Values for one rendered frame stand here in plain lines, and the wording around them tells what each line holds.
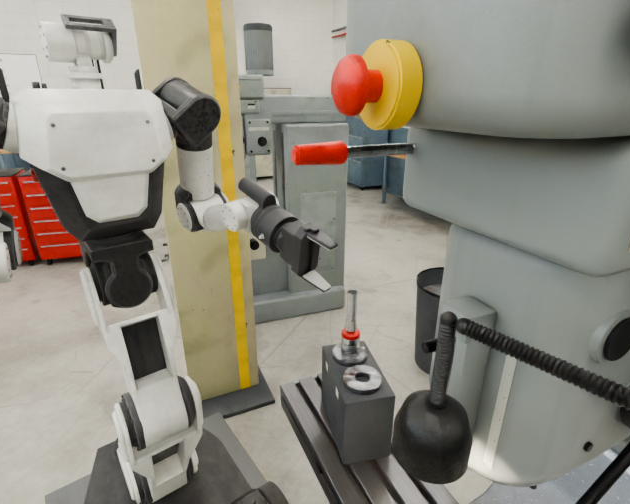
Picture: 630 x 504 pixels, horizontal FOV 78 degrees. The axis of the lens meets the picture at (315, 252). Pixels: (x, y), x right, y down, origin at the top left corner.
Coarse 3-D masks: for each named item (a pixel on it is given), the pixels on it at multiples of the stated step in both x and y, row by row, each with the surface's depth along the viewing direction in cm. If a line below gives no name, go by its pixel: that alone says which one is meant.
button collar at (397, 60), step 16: (368, 48) 28; (384, 48) 26; (400, 48) 26; (368, 64) 28; (384, 64) 26; (400, 64) 25; (416, 64) 26; (384, 80) 27; (400, 80) 26; (416, 80) 26; (384, 96) 27; (400, 96) 26; (416, 96) 26; (368, 112) 29; (384, 112) 27; (400, 112) 27; (384, 128) 28
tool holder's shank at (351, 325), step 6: (348, 294) 93; (354, 294) 93; (348, 300) 94; (354, 300) 93; (348, 306) 94; (354, 306) 94; (348, 312) 95; (354, 312) 95; (348, 318) 95; (354, 318) 95; (348, 324) 96; (354, 324) 96; (348, 330) 96; (354, 330) 96
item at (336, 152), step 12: (312, 144) 38; (324, 144) 38; (336, 144) 38; (384, 144) 41; (396, 144) 42; (408, 144) 42; (300, 156) 37; (312, 156) 37; (324, 156) 38; (336, 156) 38; (348, 156) 40; (360, 156) 40
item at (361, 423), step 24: (336, 360) 98; (360, 360) 97; (336, 384) 91; (360, 384) 89; (384, 384) 91; (336, 408) 93; (360, 408) 86; (384, 408) 88; (336, 432) 96; (360, 432) 89; (384, 432) 91; (360, 456) 92; (384, 456) 94
